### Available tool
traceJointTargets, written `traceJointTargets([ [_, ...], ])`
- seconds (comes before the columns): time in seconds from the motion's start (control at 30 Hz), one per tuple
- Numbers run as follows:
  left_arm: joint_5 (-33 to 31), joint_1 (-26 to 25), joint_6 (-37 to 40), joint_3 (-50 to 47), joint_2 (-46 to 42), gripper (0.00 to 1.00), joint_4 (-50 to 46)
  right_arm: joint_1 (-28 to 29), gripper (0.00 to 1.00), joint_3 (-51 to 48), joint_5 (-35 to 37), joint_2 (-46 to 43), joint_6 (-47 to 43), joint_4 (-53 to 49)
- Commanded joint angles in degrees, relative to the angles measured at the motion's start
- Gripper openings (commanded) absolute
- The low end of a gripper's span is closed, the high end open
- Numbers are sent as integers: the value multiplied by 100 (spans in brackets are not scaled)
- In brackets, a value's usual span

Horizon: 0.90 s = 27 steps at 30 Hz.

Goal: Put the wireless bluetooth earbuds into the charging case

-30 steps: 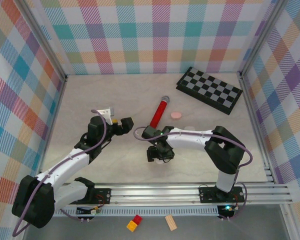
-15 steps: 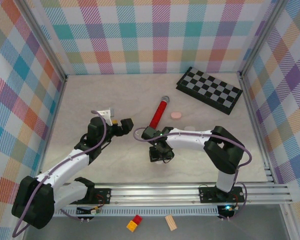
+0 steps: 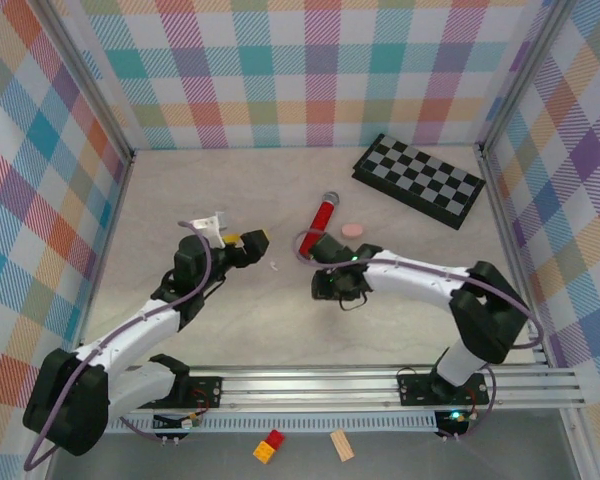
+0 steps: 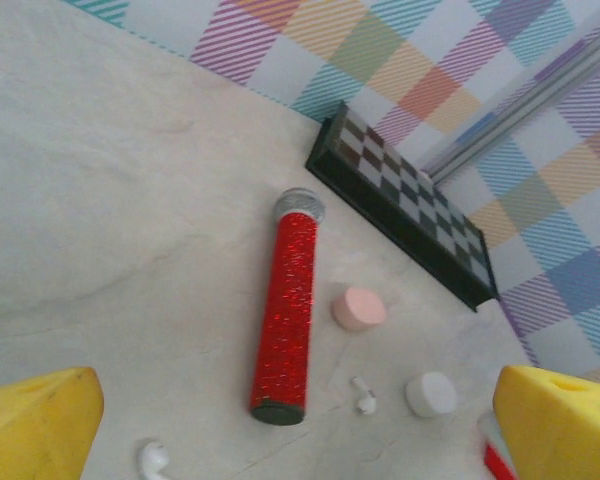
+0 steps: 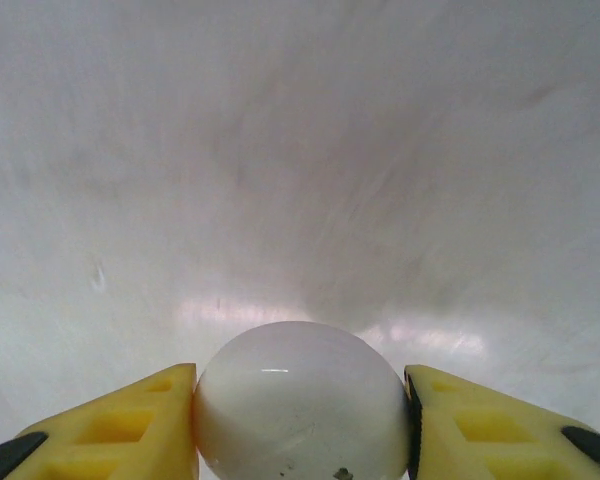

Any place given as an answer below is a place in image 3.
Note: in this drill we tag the pink round earbud case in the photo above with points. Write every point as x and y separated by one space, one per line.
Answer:
352 230

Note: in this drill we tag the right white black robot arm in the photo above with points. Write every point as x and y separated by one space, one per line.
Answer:
410 282

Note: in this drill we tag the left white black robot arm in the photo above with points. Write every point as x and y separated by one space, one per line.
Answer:
130 332

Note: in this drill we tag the black folding chess board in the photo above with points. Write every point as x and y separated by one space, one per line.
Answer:
420 180

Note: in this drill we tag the small wooden block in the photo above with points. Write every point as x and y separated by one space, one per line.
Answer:
342 445

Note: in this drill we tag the small left electronics board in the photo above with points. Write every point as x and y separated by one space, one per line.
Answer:
177 422

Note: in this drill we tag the small electronics board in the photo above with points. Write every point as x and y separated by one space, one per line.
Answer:
177 422
452 417

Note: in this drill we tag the red toy brick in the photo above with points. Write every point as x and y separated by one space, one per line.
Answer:
275 437

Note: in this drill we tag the small right electronics board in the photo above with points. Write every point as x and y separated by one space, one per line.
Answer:
452 417

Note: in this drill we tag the yellow toy brick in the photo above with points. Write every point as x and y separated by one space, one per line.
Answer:
264 451

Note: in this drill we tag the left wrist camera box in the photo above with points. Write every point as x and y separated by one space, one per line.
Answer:
210 225

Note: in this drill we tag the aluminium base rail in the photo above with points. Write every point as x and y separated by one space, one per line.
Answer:
305 387

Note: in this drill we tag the aluminium left corner post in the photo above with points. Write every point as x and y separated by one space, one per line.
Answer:
85 80

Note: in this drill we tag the aluminium corner post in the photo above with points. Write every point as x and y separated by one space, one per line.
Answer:
522 75
85 80

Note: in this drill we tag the aluminium right corner post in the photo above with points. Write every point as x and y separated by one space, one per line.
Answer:
522 75

